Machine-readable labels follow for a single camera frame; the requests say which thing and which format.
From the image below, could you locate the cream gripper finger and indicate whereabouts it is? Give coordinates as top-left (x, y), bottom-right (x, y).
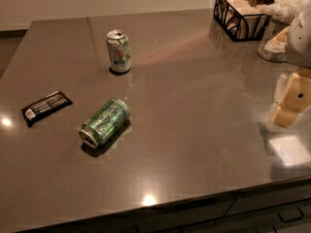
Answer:
top-left (268, 69), bottom-right (311, 129)

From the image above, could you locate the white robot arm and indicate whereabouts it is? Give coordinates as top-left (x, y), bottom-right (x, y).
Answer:
top-left (266, 3), bottom-right (311, 132)

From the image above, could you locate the white green upright soda can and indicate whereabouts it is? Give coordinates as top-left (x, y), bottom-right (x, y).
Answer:
top-left (106, 29), bottom-right (131, 74)

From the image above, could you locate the glass jar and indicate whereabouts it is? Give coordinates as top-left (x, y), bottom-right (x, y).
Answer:
top-left (258, 17), bottom-right (289, 63)

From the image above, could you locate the white crumpled plastic bag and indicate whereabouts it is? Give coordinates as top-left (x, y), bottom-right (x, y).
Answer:
top-left (259, 0), bottom-right (311, 24)

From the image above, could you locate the black snack bar wrapper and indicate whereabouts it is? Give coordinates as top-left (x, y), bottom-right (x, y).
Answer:
top-left (21, 91), bottom-right (73, 127)

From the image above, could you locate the black wire basket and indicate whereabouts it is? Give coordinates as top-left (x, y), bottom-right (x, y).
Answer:
top-left (213, 0), bottom-right (269, 42)

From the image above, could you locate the drawer handle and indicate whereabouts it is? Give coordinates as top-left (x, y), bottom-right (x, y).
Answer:
top-left (278, 209), bottom-right (305, 223)

